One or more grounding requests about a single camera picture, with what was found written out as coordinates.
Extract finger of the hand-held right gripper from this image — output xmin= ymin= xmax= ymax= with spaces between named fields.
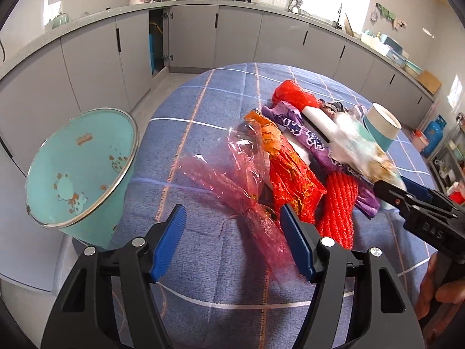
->
xmin=373 ymin=180 xmax=416 ymax=223
xmin=400 ymin=175 xmax=459 ymax=209

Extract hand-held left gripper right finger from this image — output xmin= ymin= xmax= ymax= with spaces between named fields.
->
xmin=280 ymin=204 xmax=425 ymax=349

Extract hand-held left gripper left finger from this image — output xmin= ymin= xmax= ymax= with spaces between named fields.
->
xmin=41 ymin=204 xmax=187 ymax=349

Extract pale printed wrapper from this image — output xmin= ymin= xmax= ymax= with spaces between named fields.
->
xmin=329 ymin=114 xmax=405 ymax=190

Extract striped paper cup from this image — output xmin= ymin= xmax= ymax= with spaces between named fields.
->
xmin=363 ymin=102 xmax=402 ymax=152

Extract pink cellophane wrap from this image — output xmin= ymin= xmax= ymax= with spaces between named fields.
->
xmin=180 ymin=120 xmax=303 ymax=285

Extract white foam block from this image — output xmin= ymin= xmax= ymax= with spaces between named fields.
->
xmin=302 ymin=106 xmax=341 ymax=143

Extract person's right hand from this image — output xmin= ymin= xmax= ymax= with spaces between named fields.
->
xmin=414 ymin=252 xmax=465 ymax=321

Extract metal shelf rack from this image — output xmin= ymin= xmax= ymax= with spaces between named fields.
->
xmin=427 ymin=114 xmax=465 ymax=206

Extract red white plastic jug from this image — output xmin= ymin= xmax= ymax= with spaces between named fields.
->
xmin=412 ymin=129 xmax=430 ymax=154

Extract red mesh net sleeve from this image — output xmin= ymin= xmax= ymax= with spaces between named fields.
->
xmin=315 ymin=171 xmax=360 ymax=250

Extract blue gas cylinder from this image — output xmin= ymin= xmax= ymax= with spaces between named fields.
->
xmin=422 ymin=115 xmax=448 ymax=158

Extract orange red snack wrapper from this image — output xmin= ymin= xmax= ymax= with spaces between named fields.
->
xmin=245 ymin=111 xmax=327 ymax=225

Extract crumpled plaid cloth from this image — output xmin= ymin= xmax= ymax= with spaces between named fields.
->
xmin=320 ymin=100 xmax=369 ymax=120

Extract cardboard box on counter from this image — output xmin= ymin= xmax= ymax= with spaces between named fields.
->
xmin=418 ymin=70 xmax=443 ymax=96

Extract purple printed wrapper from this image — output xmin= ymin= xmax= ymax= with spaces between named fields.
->
xmin=262 ymin=104 xmax=381 ymax=219

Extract stacked teal trays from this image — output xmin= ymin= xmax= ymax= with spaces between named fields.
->
xmin=403 ymin=60 xmax=424 ymax=78

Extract blue plaid tablecloth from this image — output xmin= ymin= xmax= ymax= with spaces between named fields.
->
xmin=109 ymin=62 xmax=438 ymax=349

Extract red plastic bag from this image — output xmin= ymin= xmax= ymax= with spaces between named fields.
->
xmin=272 ymin=79 xmax=319 ymax=112

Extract blue storage box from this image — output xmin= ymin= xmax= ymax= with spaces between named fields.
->
xmin=379 ymin=34 xmax=405 ymax=59

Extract wooden cutting board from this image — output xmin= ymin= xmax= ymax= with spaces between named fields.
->
xmin=344 ymin=13 xmax=359 ymax=38

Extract blue cylinder inside cabinet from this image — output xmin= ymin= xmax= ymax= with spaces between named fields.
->
xmin=147 ymin=25 xmax=156 ymax=70

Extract grey kitchen cabinets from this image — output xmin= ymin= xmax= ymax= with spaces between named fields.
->
xmin=0 ymin=0 xmax=437 ymax=293

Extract teal kettle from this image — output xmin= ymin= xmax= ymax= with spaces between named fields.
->
xmin=50 ymin=12 xmax=72 ymax=30

